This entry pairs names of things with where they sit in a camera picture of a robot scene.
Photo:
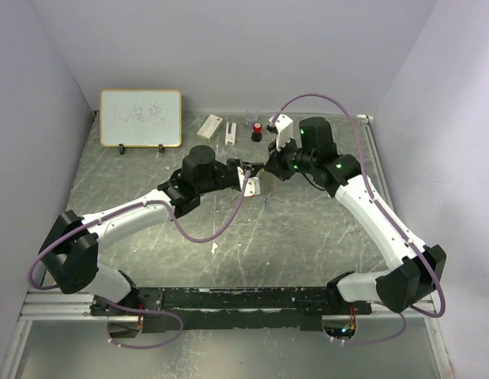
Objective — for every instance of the aluminium rail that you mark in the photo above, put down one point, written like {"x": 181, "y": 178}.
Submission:
{"x": 376, "y": 158}
{"x": 53, "y": 305}

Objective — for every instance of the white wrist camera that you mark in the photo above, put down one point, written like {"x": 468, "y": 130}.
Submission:
{"x": 284, "y": 128}
{"x": 252, "y": 187}

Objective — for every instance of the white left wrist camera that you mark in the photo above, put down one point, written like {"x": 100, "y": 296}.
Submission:
{"x": 252, "y": 187}

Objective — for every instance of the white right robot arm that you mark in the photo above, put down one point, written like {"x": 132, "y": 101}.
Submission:
{"x": 413, "y": 267}

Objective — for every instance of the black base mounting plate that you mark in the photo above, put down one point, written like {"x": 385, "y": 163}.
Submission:
{"x": 247, "y": 307}

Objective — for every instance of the white stapler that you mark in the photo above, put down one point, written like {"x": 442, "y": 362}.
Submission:
{"x": 230, "y": 133}

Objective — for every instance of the clear plastic cup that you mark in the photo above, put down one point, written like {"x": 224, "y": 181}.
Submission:
{"x": 251, "y": 117}

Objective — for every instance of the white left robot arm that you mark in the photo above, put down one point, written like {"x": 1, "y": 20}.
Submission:
{"x": 71, "y": 251}

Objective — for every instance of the green white staples box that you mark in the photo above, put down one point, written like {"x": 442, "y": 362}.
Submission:
{"x": 210, "y": 127}

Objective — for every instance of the white board yellow frame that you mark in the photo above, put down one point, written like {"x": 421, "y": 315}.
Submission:
{"x": 140, "y": 118}

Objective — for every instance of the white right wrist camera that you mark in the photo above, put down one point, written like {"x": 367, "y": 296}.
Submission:
{"x": 284, "y": 128}

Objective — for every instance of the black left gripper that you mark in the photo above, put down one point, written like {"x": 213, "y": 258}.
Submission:
{"x": 237, "y": 163}

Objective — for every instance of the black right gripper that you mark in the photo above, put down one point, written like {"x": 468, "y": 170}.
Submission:
{"x": 275, "y": 162}

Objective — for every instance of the metal key organizer red handle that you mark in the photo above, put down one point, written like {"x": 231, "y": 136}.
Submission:
{"x": 263, "y": 182}

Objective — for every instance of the aluminium front rail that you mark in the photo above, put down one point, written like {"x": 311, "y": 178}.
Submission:
{"x": 53, "y": 305}

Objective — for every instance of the aluminium right side rail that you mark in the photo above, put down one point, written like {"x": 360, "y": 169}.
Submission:
{"x": 376, "y": 158}

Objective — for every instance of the red black stamp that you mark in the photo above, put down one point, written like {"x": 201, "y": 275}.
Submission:
{"x": 256, "y": 135}

